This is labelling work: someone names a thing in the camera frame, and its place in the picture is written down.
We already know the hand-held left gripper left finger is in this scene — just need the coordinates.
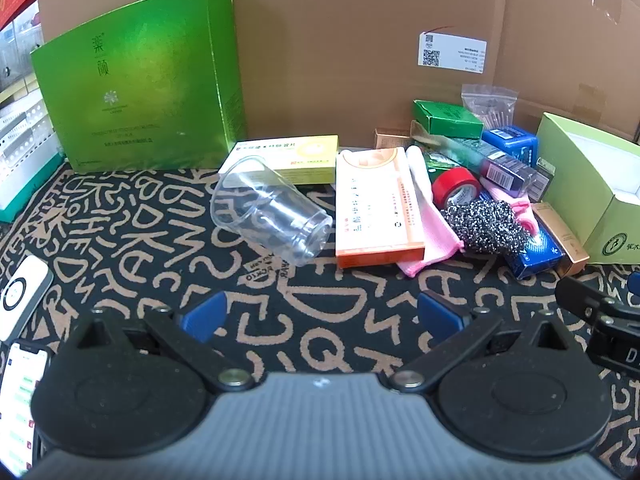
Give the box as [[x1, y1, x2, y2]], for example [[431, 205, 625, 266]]
[[64, 291, 257, 395]]

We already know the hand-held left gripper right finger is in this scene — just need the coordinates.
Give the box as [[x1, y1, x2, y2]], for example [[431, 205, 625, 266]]
[[390, 291, 581, 395]]

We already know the blue card box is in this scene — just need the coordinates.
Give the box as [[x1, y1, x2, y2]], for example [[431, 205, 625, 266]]
[[481, 126, 540, 167]]

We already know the dark shiny box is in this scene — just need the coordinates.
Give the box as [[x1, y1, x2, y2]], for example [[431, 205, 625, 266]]
[[409, 120, 539, 196]]

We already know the dark olive box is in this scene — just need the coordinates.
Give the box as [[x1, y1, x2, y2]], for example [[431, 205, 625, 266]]
[[536, 157, 557, 187]]

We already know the white green display shelf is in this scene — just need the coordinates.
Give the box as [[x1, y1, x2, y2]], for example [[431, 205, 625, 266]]
[[0, 0, 67, 224]]

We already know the zip bag of swabs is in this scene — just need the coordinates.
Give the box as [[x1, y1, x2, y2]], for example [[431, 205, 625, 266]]
[[460, 83, 519, 129]]

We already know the small green box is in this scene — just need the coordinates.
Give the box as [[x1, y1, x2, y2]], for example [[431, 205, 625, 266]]
[[412, 99, 484, 139]]

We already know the light green box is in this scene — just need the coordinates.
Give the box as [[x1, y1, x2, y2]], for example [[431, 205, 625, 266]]
[[535, 112, 640, 265]]

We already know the large green gift box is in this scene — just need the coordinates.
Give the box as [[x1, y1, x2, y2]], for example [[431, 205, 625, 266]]
[[30, 0, 247, 173]]

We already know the red tape roll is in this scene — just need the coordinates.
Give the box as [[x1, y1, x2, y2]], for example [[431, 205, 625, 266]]
[[431, 166, 482, 210]]

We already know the white round-dial device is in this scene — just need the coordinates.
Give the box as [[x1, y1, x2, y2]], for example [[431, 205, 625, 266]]
[[0, 254, 55, 342]]

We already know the small bronze box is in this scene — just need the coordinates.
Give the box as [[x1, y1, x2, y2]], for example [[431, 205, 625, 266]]
[[374, 128, 414, 150]]

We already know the green snack packet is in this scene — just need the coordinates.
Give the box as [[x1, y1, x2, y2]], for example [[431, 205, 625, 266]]
[[424, 150, 458, 172]]

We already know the orange white medicine box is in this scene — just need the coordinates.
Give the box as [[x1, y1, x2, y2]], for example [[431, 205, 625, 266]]
[[334, 148, 426, 270]]

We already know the smartphone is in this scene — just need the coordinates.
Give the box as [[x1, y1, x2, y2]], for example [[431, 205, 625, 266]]
[[0, 339, 54, 479]]

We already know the blue patterned box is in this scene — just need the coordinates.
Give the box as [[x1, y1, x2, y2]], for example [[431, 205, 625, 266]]
[[504, 220, 567, 281]]

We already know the large cardboard box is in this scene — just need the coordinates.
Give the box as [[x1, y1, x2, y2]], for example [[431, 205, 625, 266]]
[[37, 0, 640, 162]]

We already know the steel wool scrubber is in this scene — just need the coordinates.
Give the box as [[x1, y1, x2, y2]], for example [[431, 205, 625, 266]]
[[440, 198, 534, 254]]

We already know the yellow green medicine box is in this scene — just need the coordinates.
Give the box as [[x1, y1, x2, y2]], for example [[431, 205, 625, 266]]
[[218, 134, 340, 185]]

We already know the white shipping label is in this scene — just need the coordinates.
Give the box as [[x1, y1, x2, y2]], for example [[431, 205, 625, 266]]
[[418, 31, 488, 75]]

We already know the clear plastic cup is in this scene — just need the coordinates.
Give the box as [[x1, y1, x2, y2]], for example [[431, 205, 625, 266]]
[[210, 155, 334, 267]]

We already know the bronze gold box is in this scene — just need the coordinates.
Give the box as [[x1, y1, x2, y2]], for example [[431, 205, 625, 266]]
[[530, 201, 590, 277]]

